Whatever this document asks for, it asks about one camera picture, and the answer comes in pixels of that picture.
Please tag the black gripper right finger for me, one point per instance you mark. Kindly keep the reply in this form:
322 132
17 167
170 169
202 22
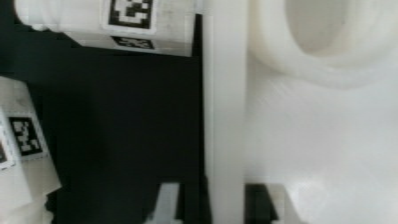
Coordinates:
260 210

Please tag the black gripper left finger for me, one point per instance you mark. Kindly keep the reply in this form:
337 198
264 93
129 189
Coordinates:
166 207

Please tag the white square tabletop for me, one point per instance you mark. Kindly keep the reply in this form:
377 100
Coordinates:
301 108

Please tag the white table leg with tag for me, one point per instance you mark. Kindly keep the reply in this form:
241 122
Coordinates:
134 25

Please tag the white table leg middle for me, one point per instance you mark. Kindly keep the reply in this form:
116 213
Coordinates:
29 179

